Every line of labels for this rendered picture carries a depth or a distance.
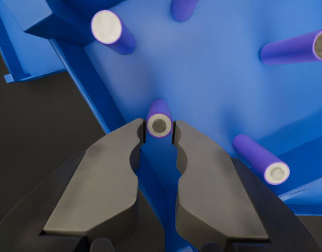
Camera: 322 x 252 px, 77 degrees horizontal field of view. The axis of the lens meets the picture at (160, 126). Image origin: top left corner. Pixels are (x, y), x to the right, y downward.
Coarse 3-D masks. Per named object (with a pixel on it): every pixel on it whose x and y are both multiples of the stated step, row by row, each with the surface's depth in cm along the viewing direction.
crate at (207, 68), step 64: (64, 0) 12; (128, 0) 17; (256, 0) 17; (320, 0) 17; (64, 64) 13; (128, 64) 18; (192, 64) 18; (256, 64) 18; (320, 64) 18; (256, 128) 20; (320, 128) 20
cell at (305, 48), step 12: (300, 36) 13; (312, 36) 12; (264, 48) 17; (276, 48) 15; (288, 48) 14; (300, 48) 13; (312, 48) 12; (264, 60) 17; (276, 60) 16; (288, 60) 14; (300, 60) 13; (312, 60) 12
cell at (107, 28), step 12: (108, 12) 11; (96, 24) 11; (108, 24) 11; (120, 24) 11; (96, 36) 11; (108, 36) 11; (120, 36) 11; (132, 36) 16; (120, 48) 14; (132, 48) 17
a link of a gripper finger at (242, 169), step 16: (240, 160) 9; (240, 176) 8; (256, 176) 8; (256, 192) 8; (272, 192) 8; (256, 208) 7; (272, 208) 7; (288, 208) 7; (272, 224) 6; (288, 224) 6; (272, 240) 6; (288, 240) 6; (304, 240) 6
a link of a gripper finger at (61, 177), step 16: (80, 160) 9; (48, 176) 8; (64, 176) 8; (32, 192) 7; (48, 192) 7; (16, 208) 6; (32, 208) 7; (48, 208) 7; (0, 224) 6; (16, 224) 6; (32, 224) 6; (0, 240) 6; (16, 240) 6; (32, 240) 6; (48, 240) 6; (64, 240) 6; (80, 240) 6
